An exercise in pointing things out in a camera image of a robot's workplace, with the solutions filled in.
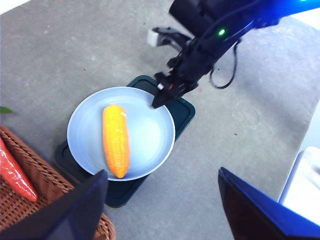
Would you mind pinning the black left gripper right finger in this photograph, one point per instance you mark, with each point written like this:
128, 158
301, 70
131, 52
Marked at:
262, 217

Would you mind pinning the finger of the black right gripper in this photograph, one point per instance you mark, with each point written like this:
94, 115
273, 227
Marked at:
163, 98

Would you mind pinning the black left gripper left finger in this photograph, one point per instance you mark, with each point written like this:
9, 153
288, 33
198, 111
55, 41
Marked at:
70, 212

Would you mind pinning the blue round plate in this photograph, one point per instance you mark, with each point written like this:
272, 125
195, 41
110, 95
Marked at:
150, 140

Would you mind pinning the yellow corn cob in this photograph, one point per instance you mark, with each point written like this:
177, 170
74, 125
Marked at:
116, 142

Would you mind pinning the brown wicker basket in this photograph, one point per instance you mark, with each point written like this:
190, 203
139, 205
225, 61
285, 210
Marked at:
30, 170

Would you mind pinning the black cutting board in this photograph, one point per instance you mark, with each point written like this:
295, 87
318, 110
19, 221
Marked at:
182, 112

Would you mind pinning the orange carrot with green leaves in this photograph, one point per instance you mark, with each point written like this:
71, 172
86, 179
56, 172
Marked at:
15, 172

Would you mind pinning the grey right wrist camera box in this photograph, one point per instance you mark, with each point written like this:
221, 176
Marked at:
153, 37

